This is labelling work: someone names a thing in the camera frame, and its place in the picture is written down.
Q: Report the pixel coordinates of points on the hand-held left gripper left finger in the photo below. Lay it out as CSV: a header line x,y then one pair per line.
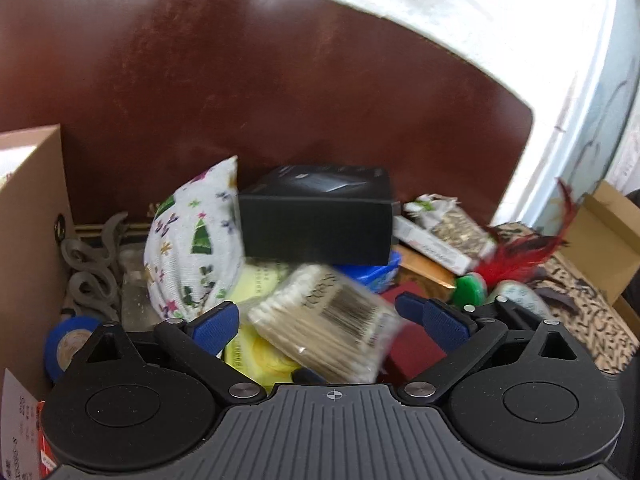
x,y
215,327

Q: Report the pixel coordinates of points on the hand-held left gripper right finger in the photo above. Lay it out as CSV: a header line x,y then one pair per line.
x,y
445,327

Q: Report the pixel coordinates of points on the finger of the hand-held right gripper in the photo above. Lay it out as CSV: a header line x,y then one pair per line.
x,y
410,307

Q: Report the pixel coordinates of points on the cotton swab pack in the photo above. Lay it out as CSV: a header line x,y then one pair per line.
x,y
325,330

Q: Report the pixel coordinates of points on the brown cardboard box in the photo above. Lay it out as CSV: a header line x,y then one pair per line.
x,y
30,260

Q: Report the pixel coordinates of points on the dark red box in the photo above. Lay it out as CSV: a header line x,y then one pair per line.
x,y
415,347

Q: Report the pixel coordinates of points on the orange packet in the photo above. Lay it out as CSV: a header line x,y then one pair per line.
x,y
425,270

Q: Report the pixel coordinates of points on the green cap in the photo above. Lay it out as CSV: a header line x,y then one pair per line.
x,y
470,290

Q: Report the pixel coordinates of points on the blue lidded tub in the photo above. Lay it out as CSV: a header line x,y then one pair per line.
x,y
375,275

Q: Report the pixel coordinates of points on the yellow green box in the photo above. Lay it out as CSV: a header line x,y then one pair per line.
x,y
260,285

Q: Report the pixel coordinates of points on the white flat box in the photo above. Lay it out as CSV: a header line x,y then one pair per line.
x,y
430,247

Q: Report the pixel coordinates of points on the white tree print pouch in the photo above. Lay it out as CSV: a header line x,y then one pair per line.
x,y
190,250

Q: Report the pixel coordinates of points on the clear plastic case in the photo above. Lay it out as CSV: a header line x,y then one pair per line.
x,y
135,295

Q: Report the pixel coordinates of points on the seed packet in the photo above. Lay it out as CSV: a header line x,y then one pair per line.
x,y
455,225

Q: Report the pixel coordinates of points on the red feather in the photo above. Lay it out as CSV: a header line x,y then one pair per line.
x,y
520,255

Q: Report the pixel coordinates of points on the black box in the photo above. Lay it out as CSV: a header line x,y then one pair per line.
x,y
315,230

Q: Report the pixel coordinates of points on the grey plastic hook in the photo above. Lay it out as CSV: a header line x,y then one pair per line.
x,y
107,240
87,292

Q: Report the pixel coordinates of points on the blue tape roll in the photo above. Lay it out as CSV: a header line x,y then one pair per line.
x,y
55,355

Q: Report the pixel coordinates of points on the open cardboard box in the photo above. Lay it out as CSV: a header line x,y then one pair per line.
x,y
605,240

